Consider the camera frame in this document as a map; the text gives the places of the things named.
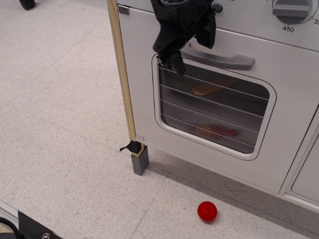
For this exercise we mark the white oven door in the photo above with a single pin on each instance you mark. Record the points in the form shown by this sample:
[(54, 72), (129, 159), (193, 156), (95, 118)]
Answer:
[(224, 99)]

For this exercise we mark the grey oven door handle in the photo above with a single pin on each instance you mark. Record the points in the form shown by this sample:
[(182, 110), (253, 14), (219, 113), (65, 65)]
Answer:
[(207, 60)]

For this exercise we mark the red plastic ball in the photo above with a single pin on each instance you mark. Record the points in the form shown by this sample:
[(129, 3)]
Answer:
[(207, 211)]

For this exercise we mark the white cupboard door right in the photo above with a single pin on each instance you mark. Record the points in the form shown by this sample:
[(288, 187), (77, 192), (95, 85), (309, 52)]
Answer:
[(306, 182)]

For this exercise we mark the wooden spatula inside oven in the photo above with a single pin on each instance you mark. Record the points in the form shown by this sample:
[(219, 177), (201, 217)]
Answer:
[(215, 86)]

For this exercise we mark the white toy kitchen cabinet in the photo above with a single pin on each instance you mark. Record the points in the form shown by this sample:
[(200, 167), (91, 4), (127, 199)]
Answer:
[(249, 22)]

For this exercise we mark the black caster wheel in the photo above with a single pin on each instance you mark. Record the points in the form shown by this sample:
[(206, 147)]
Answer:
[(27, 4)]

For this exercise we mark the grey round oven knob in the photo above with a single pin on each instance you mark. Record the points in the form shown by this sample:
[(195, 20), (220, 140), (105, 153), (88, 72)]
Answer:
[(292, 11)]

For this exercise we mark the red toy ketchup bottle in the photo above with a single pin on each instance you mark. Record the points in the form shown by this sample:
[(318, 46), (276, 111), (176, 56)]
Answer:
[(211, 131)]

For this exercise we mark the small grey push button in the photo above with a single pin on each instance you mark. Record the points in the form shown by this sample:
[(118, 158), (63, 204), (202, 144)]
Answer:
[(217, 7)]

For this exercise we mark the aluminium frame rail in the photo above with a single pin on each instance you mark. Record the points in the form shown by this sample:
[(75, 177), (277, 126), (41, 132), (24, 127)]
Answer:
[(10, 213)]

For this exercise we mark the black tape strip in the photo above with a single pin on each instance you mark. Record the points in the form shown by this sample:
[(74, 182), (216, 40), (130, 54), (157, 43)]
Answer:
[(133, 147)]

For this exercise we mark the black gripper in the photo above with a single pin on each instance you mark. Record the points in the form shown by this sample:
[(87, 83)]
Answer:
[(180, 21)]

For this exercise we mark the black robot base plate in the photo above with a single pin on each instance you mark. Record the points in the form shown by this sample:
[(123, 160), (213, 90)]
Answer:
[(31, 229)]

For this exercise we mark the metal door hinge top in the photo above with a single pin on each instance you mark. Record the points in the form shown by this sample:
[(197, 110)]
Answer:
[(122, 9)]

